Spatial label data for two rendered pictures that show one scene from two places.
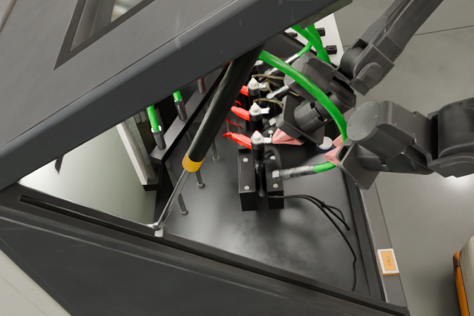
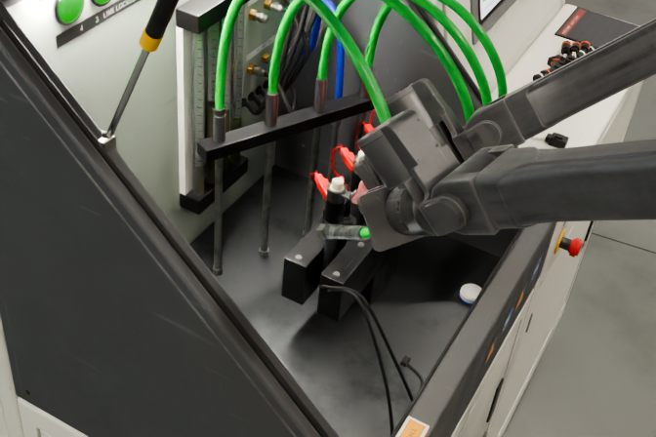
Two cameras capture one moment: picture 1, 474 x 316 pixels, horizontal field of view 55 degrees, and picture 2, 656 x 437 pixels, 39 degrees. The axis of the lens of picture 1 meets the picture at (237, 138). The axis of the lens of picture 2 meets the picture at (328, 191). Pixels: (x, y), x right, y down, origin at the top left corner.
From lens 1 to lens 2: 53 cm
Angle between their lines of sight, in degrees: 19
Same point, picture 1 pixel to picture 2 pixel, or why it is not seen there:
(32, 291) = not seen: outside the picture
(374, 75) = (486, 138)
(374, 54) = (501, 113)
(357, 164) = (382, 212)
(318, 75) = (420, 108)
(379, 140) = (381, 151)
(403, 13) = (560, 78)
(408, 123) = (420, 145)
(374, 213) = (445, 380)
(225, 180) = not seen: hidden behind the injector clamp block
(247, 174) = (312, 245)
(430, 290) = not seen: outside the picture
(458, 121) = (470, 163)
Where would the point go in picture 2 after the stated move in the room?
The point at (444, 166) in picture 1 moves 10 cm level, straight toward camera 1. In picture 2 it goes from (427, 206) to (331, 232)
